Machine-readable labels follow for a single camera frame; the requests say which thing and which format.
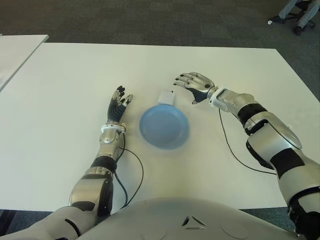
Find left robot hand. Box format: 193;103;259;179
106;85;134;125

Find white side table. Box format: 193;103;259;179
0;34;49;92

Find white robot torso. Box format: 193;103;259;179
82;197;298;240

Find black office chair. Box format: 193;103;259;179
268;0;316;30

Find dark teal cable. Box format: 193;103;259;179
113;171;128;206

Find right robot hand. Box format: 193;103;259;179
173;71;218;105

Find blue plate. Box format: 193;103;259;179
138;104;191;151

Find white charger block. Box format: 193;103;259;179
157;89;176;106

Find thin black cable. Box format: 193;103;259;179
218;107;278;176
119;129;145;208

